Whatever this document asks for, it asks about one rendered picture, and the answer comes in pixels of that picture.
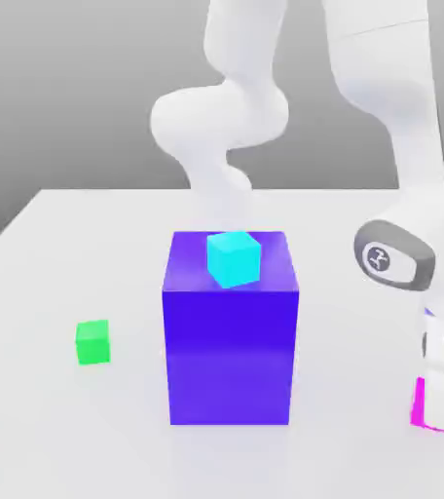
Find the small green cube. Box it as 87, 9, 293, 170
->
74, 319, 112, 366

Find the small magenta cube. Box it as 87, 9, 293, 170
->
409, 375, 444, 435

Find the large blue box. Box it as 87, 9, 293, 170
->
161, 230, 300, 427

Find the small cyan cube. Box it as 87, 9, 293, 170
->
205, 230, 263, 290

